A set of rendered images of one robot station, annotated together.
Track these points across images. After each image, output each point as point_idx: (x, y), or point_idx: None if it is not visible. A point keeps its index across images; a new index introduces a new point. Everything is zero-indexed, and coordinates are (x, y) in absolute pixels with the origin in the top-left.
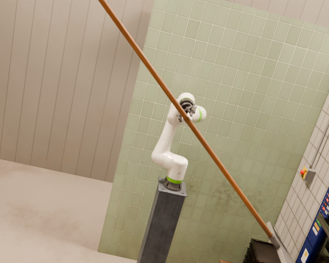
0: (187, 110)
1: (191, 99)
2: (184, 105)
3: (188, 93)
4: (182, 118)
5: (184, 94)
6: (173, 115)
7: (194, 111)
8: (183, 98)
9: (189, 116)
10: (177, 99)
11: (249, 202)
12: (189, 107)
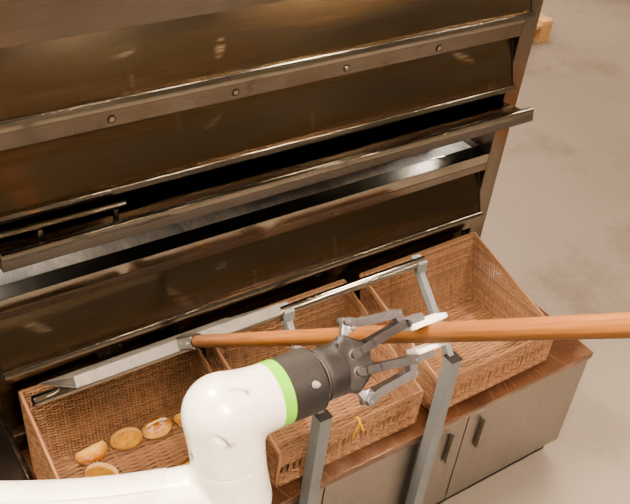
0: (385, 340)
1: (277, 358)
2: (348, 366)
3: (227, 384)
4: (436, 345)
5: (246, 398)
6: (269, 479)
7: (393, 309)
8: (299, 383)
9: (442, 313)
10: (249, 440)
11: (245, 332)
12: (354, 341)
